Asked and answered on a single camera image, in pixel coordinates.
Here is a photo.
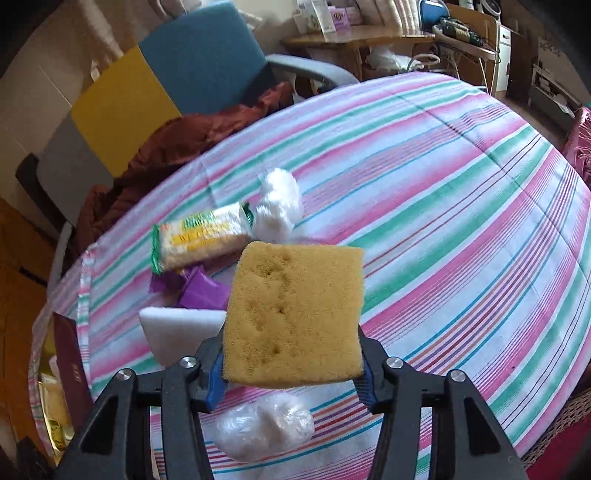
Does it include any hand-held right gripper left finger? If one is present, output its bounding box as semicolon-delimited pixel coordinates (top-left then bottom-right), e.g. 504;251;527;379
55;318;229;480

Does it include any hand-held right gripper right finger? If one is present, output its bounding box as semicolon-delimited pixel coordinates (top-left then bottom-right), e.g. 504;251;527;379
355;323;529;480

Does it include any clear plastic wrap bundle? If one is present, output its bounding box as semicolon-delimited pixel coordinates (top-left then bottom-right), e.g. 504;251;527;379
210;392;315;462

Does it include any white foam sponge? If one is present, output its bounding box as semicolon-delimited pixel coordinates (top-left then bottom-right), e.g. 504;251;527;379
139;307;228;367

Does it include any purple plastic bag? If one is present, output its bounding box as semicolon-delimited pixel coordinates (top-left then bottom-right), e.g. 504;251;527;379
148;264;232;310

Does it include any yellow sponge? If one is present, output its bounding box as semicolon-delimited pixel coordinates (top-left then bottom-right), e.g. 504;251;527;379
222;241;365;388

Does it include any dark red box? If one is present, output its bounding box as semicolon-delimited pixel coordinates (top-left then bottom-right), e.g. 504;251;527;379
34;311;95;457

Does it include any green snack packet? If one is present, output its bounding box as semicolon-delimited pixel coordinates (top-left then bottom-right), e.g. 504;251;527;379
151;202;254;273

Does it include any white plastic bag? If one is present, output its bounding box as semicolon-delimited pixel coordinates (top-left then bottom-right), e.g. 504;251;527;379
367;46;407;72
252;167;305;243

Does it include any brown wicker furniture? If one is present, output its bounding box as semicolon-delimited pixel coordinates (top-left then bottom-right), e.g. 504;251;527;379
522;397;591;472

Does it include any wooden wardrobe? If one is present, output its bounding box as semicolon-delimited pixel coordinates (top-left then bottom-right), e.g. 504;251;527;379
0;198;61;462

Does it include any maroon cloth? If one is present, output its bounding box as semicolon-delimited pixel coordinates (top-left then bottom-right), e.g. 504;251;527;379
76;82;296;252

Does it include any pink quilt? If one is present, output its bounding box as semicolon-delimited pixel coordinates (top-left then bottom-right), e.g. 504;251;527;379
561;106;591;185

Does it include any grey yellow blue armchair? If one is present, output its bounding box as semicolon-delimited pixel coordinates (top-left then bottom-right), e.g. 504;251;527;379
16;0;361;289

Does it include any grey low shelf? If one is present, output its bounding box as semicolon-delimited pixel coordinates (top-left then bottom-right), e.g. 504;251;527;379
529;41;583;130

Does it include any wooden desk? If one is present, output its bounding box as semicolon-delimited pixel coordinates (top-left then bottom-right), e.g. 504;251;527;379
281;23;437;81

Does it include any metal table with tools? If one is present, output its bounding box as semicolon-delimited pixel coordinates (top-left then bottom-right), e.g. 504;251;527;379
434;16;502;93

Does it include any white cabinet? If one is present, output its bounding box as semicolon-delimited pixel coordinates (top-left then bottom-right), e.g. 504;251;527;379
496;18;513;93

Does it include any pink carton box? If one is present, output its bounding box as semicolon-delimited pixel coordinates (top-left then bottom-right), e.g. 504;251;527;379
330;4;365;26

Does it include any white carton box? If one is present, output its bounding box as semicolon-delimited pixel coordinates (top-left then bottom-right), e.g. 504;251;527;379
295;0;338;33

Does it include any patterned beige curtain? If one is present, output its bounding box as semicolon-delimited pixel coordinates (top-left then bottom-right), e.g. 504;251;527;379
355;0;421;26

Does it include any blue folding chair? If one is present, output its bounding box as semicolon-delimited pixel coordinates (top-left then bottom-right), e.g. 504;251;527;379
418;0;451;24

